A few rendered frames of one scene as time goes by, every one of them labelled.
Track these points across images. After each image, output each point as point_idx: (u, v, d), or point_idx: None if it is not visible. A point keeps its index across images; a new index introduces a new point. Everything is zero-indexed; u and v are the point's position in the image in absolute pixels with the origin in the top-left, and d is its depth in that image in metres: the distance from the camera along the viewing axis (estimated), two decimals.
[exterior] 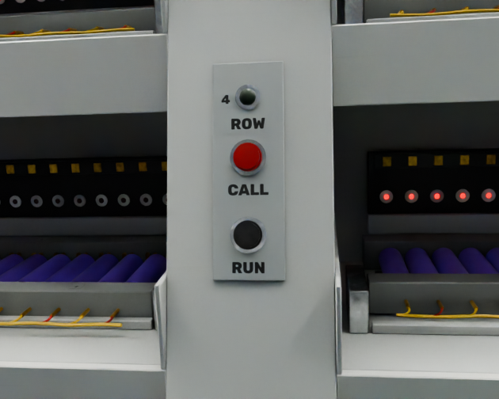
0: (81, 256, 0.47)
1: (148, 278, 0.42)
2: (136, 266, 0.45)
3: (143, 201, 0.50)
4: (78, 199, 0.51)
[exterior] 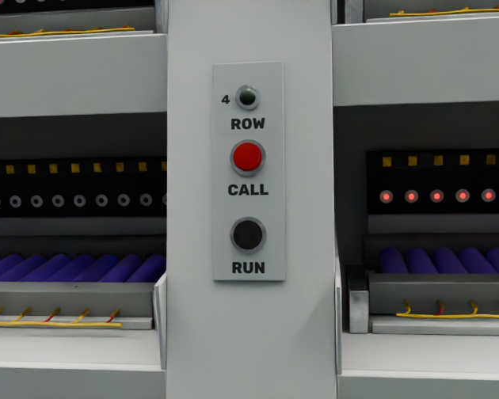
0: (81, 256, 0.47)
1: (148, 278, 0.42)
2: (136, 266, 0.45)
3: (143, 201, 0.50)
4: (78, 199, 0.51)
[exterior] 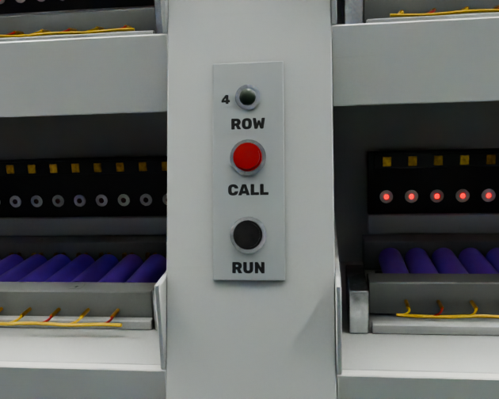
0: (81, 256, 0.47)
1: (148, 278, 0.42)
2: (136, 266, 0.45)
3: (143, 201, 0.50)
4: (78, 199, 0.51)
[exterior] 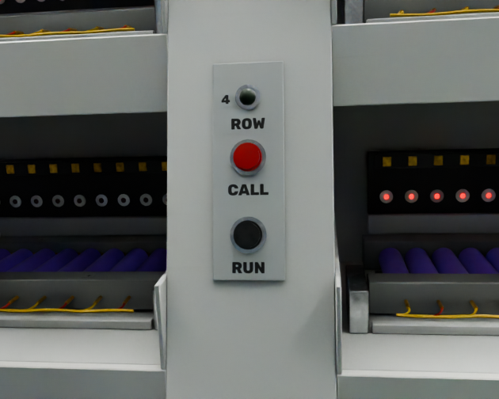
0: (89, 250, 0.48)
1: (154, 271, 0.43)
2: (142, 260, 0.47)
3: (143, 201, 0.50)
4: (78, 199, 0.51)
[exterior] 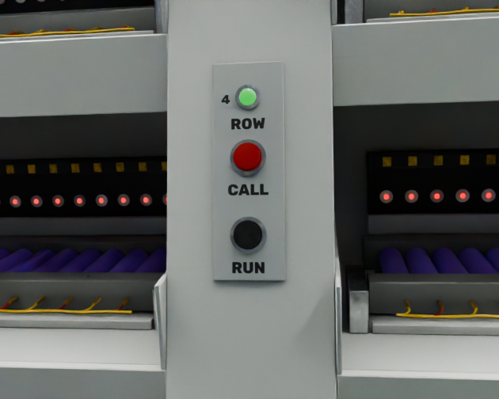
0: (89, 250, 0.48)
1: (154, 271, 0.43)
2: (142, 260, 0.47)
3: (143, 201, 0.50)
4: (78, 199, 0.51)
